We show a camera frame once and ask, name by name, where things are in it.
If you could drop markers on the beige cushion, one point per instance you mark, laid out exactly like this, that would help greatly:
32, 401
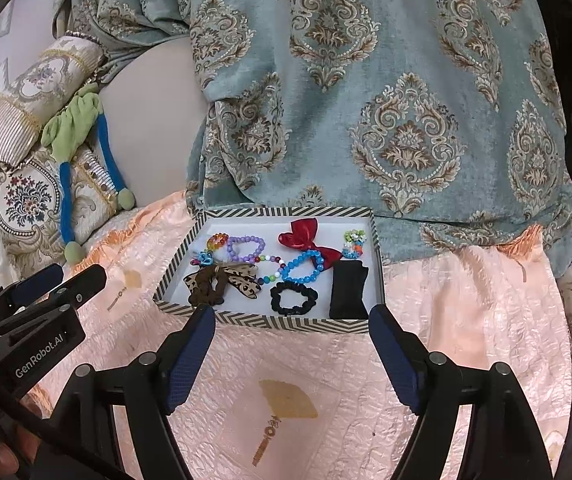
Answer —
156, 125

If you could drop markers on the green and blue plush toy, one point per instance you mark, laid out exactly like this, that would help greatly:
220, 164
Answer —
73, 120

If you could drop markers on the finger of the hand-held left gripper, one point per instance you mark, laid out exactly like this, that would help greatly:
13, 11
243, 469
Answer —
41, 282
83, 282

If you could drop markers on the red satin bow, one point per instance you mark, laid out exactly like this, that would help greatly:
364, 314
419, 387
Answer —
301, 232

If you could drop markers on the floral embroidered cushion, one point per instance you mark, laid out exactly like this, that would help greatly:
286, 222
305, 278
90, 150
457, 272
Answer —
26, 200

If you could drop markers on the pink quilted bedspread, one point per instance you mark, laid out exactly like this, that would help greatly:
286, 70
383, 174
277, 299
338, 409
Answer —
466, 310

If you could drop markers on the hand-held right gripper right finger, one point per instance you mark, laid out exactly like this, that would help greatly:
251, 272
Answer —
396, 360

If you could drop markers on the cream embroidered bolster pillow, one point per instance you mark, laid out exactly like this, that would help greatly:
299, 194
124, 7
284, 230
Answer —
31, 85

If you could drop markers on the teal damask curtain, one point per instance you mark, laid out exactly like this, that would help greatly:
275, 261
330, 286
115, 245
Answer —
366, 85

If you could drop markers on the small blue hair clip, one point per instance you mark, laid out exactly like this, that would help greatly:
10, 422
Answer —
202, 260

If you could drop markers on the black bow clip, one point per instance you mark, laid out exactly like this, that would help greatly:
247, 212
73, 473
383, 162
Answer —
348, 290

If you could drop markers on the person's left hand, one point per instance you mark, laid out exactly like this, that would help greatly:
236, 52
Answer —
1, 457

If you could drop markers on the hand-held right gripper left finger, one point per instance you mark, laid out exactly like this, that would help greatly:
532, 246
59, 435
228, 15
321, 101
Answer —
186, 355

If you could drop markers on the striped rim white box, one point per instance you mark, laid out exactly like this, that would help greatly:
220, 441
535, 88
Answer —
266, 225

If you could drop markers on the black scrunchie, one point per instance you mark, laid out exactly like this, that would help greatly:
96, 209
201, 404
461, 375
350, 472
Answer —
278, 300

